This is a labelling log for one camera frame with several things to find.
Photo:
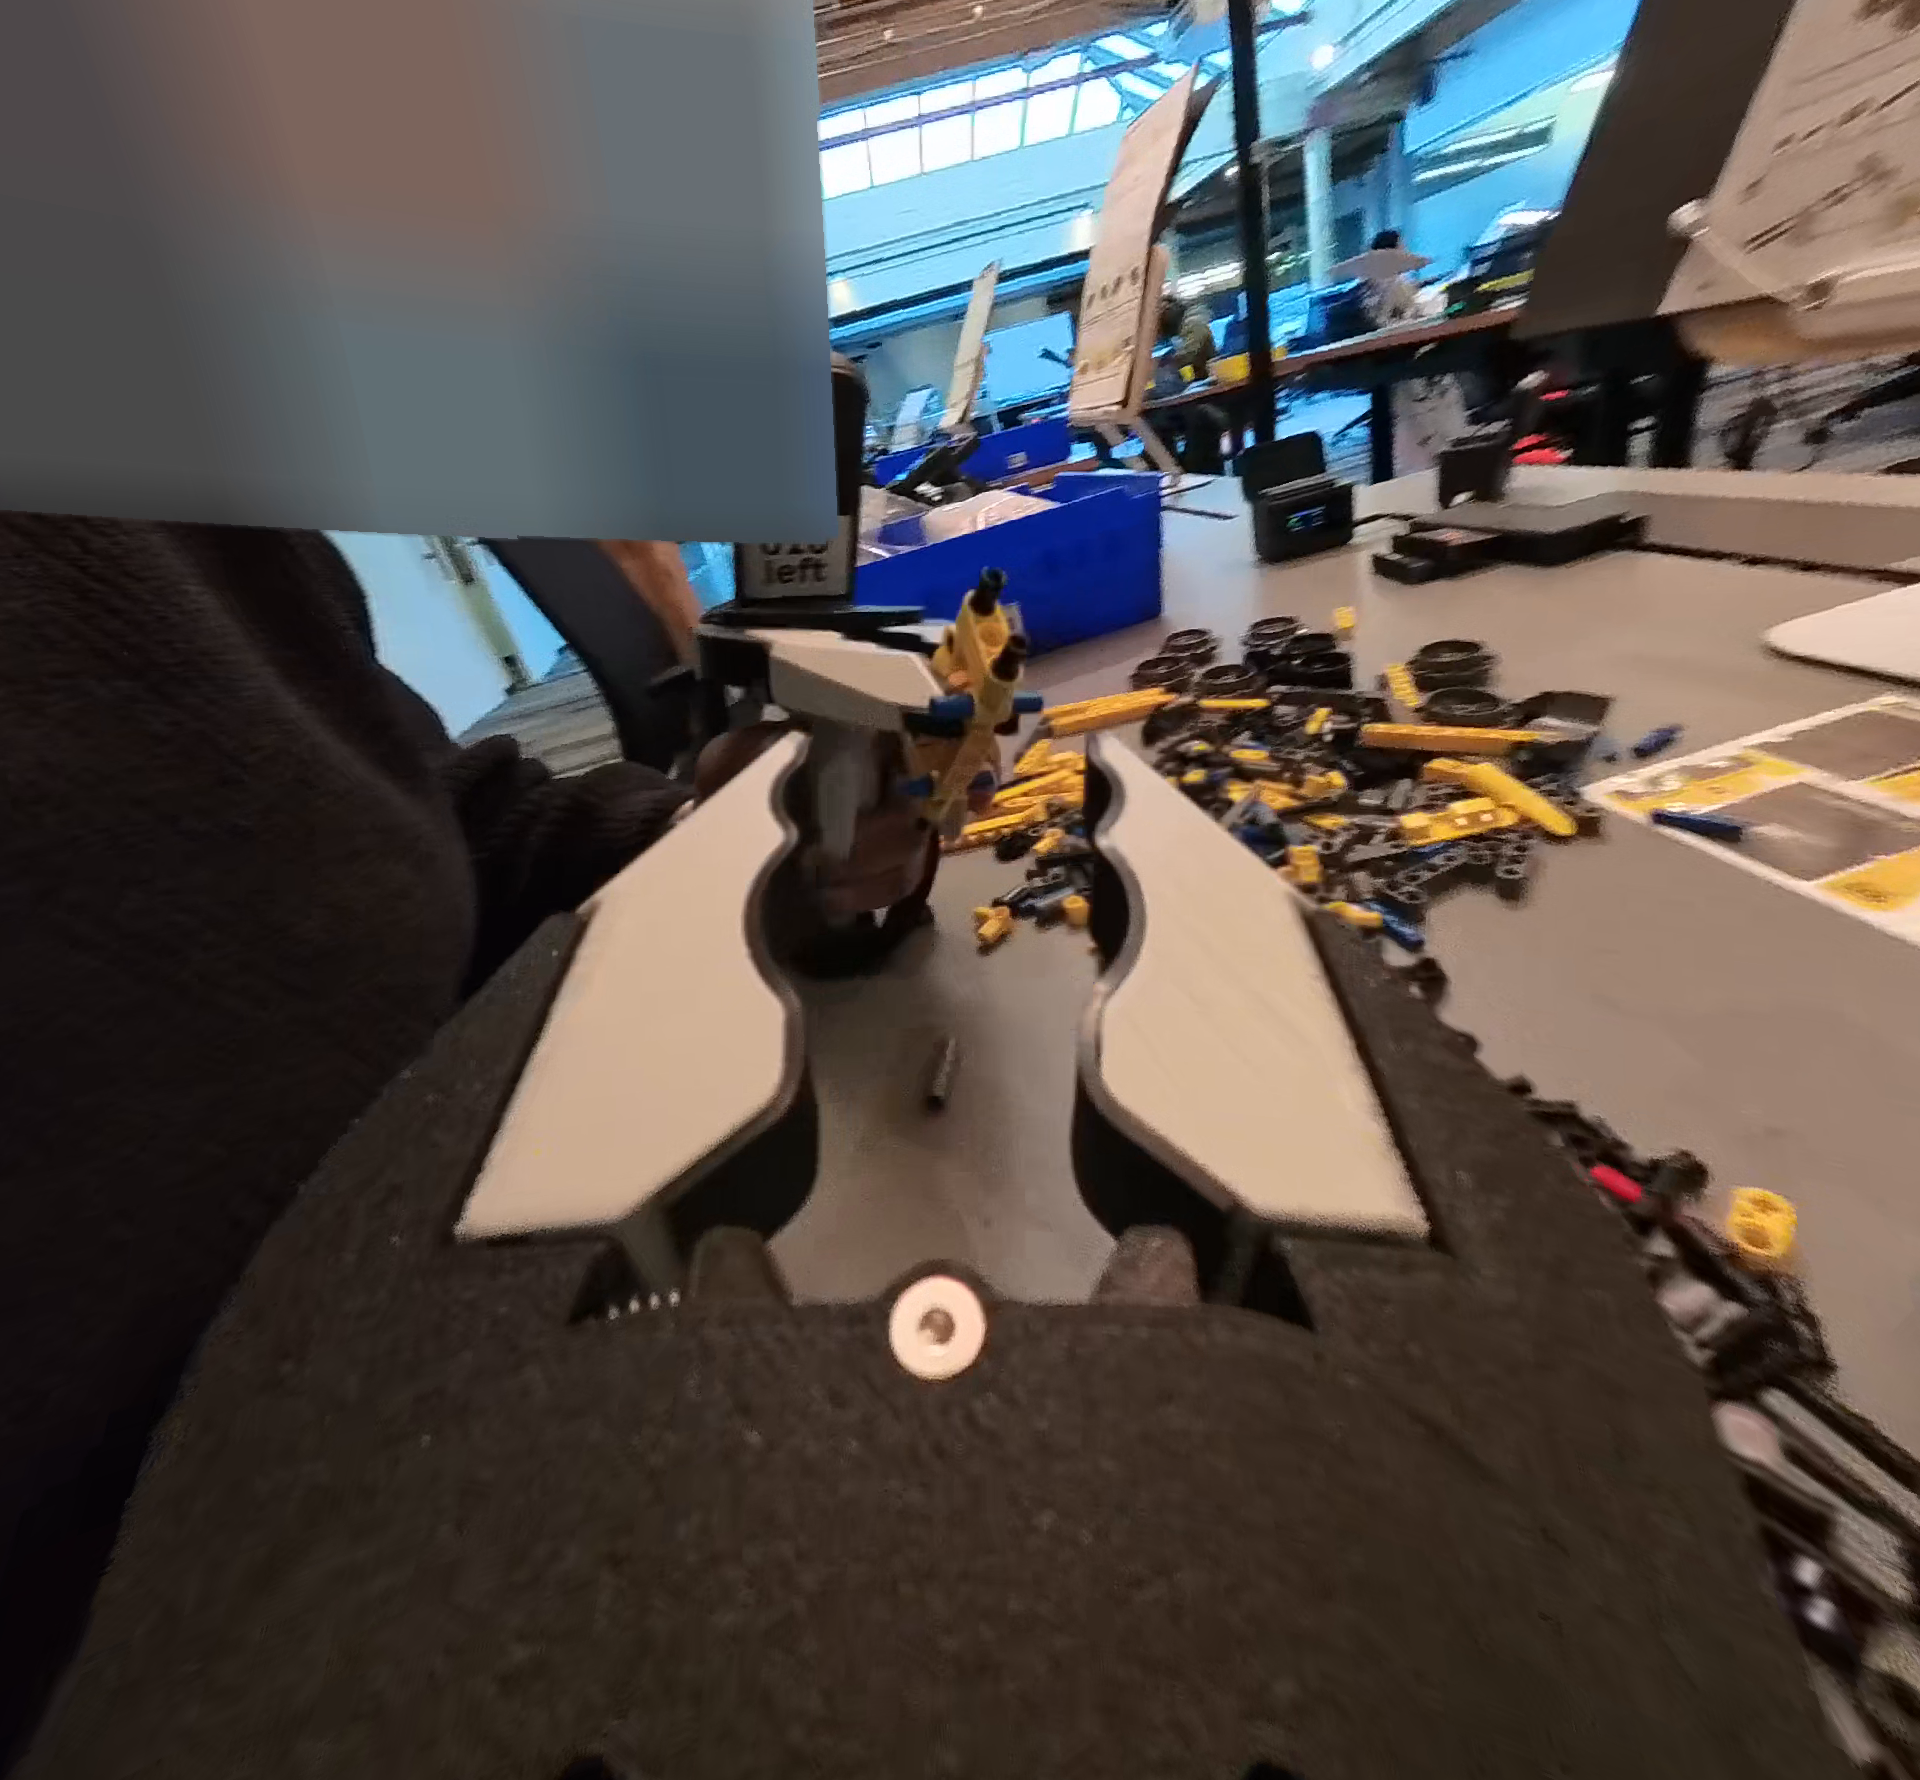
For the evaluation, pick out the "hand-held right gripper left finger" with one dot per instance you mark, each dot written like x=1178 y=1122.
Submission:
x=645 y=1030

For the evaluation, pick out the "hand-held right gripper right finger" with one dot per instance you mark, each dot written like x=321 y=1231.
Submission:
x=1245 y=1045

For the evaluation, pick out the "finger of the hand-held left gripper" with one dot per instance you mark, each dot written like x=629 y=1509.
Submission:
x=849 y=678

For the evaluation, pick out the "yellow brick assembly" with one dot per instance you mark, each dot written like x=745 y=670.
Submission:
x=974 y=701

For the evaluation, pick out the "pile of black red pins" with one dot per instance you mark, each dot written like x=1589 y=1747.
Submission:
x=1770 y=1361

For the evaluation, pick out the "person's left hand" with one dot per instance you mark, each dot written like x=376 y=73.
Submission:
x=863 y=880

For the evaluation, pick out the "blue storage bin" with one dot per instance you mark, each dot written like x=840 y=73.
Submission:
x=1081 y=565
x=1005 y=453

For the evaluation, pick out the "pile of yellow grey bricks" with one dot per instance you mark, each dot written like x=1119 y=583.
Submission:
x=1351 y=790

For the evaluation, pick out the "grey tube connector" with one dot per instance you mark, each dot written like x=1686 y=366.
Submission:
x=943 y=1075

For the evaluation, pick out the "booklet display stand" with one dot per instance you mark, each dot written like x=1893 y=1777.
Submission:
x=1132 y=251
x=971 y=340

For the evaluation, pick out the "group of black toy tyres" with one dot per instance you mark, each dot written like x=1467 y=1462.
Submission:
x=1304 y=663

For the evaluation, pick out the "black equipment case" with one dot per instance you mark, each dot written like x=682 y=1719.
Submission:
x=1298 y=498

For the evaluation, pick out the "yellow sticker sheet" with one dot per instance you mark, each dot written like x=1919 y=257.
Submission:
x=1770 y=820

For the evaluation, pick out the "flat black device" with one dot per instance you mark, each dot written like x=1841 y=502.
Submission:
x=1514 y=535

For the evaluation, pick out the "small black box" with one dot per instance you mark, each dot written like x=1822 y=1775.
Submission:
x=1475 y=468

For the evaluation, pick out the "black pole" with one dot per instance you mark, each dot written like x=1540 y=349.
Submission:
x=1245 y=160

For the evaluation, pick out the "white book stand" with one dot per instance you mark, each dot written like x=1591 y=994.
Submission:
x=1621 y=160

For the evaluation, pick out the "instruction booklet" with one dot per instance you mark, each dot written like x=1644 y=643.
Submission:
x=1830 y=85

